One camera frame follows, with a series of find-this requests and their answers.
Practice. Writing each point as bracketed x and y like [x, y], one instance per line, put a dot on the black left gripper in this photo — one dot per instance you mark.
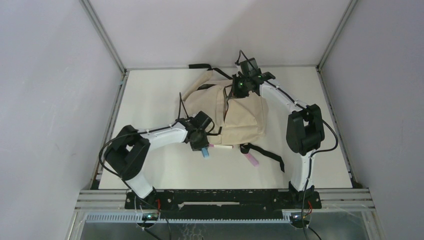
[204, 143]

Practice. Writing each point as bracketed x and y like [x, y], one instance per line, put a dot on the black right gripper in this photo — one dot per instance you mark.
[236, 93]

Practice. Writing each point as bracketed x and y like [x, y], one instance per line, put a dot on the pink capped white marker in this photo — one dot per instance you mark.
[221, 146]

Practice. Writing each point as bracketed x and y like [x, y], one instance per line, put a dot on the blue glue stick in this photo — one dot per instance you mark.
[205, 153]

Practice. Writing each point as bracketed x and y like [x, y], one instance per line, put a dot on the beige canvas backpack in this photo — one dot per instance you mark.
[236, 121]

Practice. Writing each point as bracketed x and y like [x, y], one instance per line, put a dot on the pink highlighter pen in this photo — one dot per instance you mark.
[252, 159]

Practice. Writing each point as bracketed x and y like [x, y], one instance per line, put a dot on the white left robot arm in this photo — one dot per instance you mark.
[125, 154]

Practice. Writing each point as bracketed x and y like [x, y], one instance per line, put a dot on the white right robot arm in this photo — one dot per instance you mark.
[305, 125]

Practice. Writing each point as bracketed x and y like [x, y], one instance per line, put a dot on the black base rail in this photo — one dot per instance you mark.
[224, 204]

